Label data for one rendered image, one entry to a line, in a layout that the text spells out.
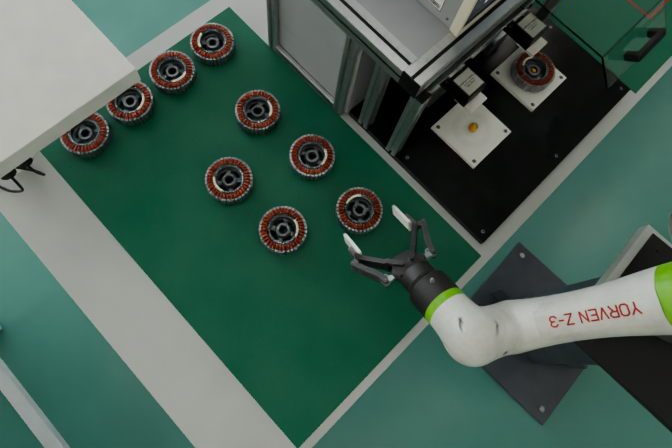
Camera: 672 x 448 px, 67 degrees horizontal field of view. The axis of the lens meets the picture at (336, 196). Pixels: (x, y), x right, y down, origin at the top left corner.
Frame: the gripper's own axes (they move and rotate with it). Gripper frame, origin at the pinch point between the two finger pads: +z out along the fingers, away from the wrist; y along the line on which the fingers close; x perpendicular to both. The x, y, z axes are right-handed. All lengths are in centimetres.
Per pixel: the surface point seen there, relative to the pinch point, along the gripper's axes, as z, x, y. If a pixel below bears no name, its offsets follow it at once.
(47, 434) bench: 33, -51, -103
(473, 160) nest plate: 2.2, -0.7, 32.1
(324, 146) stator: 20.9, 10.2, 1.1
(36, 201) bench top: 42, 18, -64
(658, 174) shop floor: 11, -86, 144
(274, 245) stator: 7.3, 2.7, -21.8
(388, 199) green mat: 6.2, -2.2, 8.6
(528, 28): 12, 21, 58
